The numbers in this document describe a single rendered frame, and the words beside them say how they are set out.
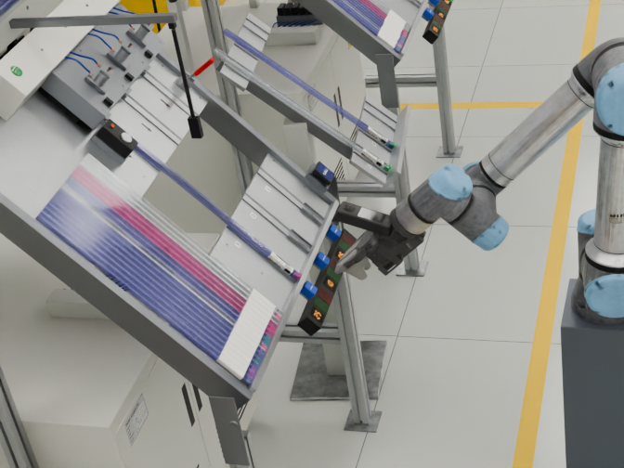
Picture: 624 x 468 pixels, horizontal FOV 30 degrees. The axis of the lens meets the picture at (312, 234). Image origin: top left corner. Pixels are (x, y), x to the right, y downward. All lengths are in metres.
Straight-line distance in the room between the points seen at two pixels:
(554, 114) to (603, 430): 0.79
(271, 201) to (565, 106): 0.70
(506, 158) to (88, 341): 1.00
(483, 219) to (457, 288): 1.35
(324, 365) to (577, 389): 0.95
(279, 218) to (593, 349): 0.74
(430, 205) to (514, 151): 0.21
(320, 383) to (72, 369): 0.96
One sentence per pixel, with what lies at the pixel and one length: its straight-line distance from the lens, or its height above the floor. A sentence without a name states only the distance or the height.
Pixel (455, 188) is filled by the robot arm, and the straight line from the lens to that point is 2.23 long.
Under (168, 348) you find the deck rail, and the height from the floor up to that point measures 0.83.
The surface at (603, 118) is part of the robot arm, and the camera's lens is 2.14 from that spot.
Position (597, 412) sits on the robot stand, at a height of 0.31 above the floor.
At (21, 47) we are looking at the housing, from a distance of 2.32.
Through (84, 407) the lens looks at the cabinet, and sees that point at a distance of 2.46.
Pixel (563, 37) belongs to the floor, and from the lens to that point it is 5.16.
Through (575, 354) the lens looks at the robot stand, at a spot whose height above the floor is 0.48.
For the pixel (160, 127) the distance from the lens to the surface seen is 2.52.
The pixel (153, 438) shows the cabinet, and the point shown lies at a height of 0.46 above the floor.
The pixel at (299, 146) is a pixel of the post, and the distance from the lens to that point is 2.92.
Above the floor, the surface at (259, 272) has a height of 0.78.
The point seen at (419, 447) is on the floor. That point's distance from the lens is 3.10.
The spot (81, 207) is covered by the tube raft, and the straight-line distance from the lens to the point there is 2.23.
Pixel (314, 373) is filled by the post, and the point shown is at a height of 0.01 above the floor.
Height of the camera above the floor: 2.13
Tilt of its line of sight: 32 degrees down
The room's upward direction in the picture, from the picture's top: 10 degrees counter-clockwise
